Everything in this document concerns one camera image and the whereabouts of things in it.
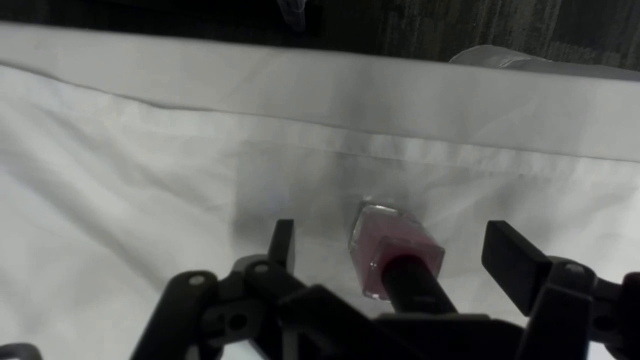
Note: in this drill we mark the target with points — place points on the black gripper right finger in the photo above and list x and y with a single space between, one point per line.
554 295

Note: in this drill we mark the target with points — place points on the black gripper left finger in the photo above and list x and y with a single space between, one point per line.
259 303

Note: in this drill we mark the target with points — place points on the pink nail polish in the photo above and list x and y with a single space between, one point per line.
398 260

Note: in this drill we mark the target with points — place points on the white tablecloth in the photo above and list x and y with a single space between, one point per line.
127 161

